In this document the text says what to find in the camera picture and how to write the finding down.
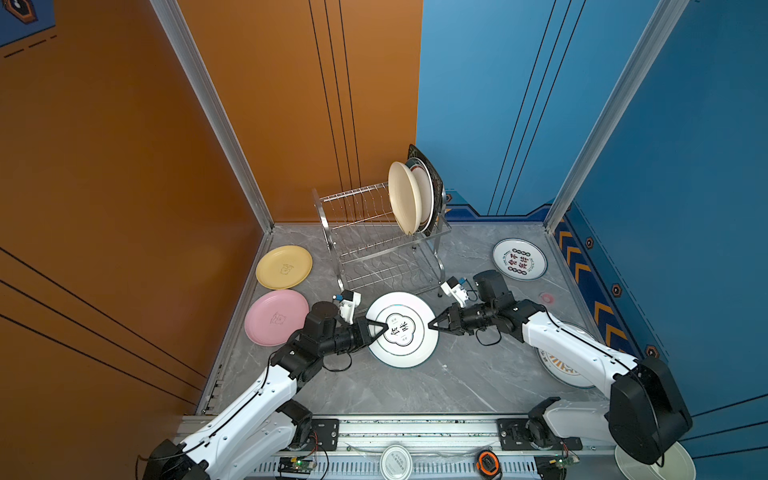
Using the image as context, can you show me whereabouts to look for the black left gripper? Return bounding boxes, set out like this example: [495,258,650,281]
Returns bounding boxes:
[319,317,389,360]

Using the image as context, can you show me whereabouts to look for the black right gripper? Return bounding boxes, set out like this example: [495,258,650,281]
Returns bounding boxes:
[426,303,496,336]

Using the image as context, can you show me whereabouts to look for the white plate green quatrefoil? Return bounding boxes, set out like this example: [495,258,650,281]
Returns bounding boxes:
[366,292,439,369]

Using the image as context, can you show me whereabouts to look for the steel wire dish rack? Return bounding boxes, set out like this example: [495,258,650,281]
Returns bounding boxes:
[313,183,451,306]

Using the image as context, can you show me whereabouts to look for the pink round plate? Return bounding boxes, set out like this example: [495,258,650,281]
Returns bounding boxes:
[244,289,309,347]

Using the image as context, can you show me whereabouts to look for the white plate orange sunburst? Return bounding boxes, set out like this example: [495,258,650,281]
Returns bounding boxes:
[537,349,594,389]

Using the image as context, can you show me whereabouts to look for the black floral square plate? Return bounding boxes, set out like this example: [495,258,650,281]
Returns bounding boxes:
[408,144,446,236]

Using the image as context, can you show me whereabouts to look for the cream round plate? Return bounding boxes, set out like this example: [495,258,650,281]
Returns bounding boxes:
[388,162,422,235]

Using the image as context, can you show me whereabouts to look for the white plate green red rim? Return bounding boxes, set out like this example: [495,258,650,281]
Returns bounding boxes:
[406,157,434,232]

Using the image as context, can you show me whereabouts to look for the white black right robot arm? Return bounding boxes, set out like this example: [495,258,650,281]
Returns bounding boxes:
[428,270,693,465]

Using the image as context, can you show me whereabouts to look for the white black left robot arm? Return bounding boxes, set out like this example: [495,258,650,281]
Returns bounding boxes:
[143,301,389,479]

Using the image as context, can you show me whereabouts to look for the white plate black characters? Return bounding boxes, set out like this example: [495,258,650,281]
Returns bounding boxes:
[492,238,548,281]

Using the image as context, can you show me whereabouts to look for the yellow round plate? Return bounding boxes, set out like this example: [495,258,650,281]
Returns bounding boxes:
[256,245,313,290]

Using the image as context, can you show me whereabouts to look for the white round lid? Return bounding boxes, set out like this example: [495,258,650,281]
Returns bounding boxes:
[379,445,414,480]

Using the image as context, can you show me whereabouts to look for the orange black tape measure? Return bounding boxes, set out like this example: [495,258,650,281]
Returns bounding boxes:
[475,449,503,480]

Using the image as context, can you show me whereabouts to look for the green circuit board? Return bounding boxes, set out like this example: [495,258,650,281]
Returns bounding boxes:
[276,457,318,479]

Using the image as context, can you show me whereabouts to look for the white bucket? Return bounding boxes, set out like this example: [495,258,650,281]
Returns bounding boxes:
[614,442,696,480]

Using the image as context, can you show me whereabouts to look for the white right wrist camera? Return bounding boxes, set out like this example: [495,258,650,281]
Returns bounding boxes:
[440,277,469,308]

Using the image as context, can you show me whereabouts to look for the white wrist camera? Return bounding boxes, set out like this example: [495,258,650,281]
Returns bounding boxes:
[333,290,362,324]
[440,277,469,308]

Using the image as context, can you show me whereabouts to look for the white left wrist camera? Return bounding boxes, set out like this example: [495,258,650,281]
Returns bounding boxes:
[333,290,362,324]

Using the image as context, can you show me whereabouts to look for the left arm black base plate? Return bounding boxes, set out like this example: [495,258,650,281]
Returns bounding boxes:
[268,418,340,454]

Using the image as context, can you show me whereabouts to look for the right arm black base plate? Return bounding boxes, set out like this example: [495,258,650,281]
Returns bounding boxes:
[496,418,583,451]

